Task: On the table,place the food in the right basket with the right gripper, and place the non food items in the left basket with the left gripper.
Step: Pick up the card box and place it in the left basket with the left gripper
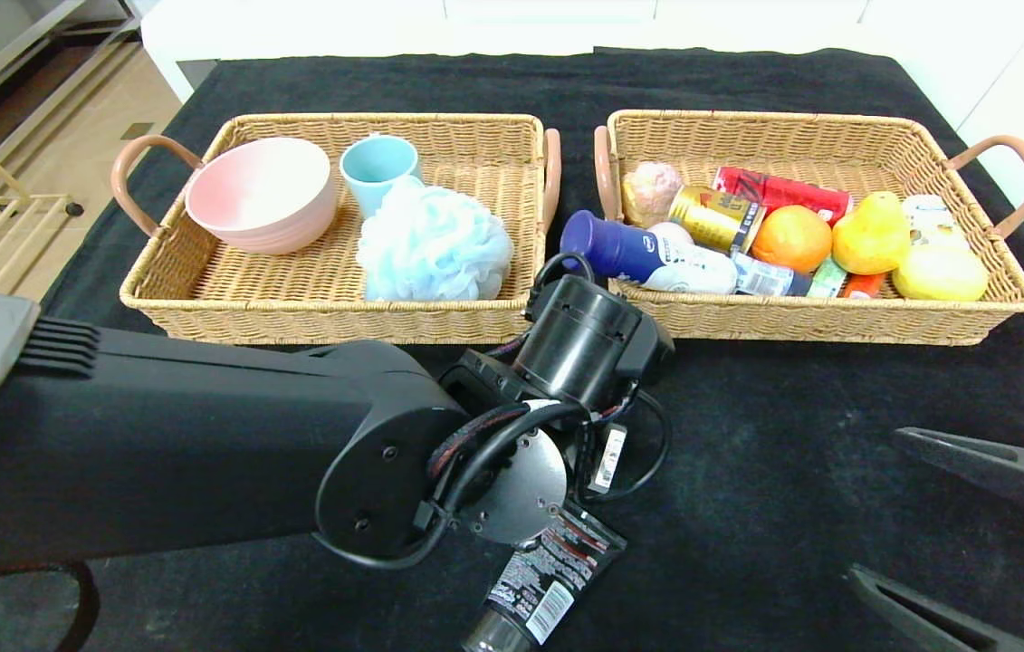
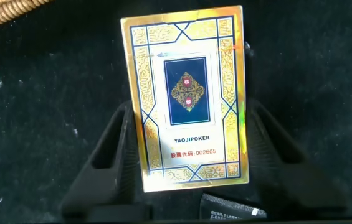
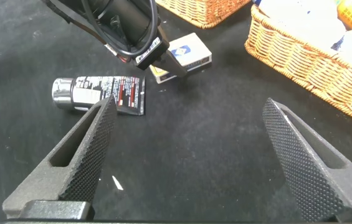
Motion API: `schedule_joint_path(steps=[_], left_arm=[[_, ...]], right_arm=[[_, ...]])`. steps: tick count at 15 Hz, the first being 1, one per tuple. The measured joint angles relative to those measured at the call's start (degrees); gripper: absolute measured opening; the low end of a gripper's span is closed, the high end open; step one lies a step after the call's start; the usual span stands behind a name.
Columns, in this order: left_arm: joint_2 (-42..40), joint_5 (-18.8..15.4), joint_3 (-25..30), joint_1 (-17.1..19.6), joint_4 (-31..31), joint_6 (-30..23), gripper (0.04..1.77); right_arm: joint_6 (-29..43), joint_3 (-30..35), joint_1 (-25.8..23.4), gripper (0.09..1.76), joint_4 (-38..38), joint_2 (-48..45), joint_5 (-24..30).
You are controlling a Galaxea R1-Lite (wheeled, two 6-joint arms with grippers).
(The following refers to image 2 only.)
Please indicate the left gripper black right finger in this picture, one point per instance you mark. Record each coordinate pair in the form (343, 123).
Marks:
(281, 180)

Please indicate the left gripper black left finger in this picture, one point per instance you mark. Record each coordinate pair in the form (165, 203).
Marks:
(113, 174)

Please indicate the black cosmetic tube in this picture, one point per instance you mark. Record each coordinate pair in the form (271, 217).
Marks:
(225, 210)

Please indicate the playing card box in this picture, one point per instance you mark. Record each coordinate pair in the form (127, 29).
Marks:
(188, 93)

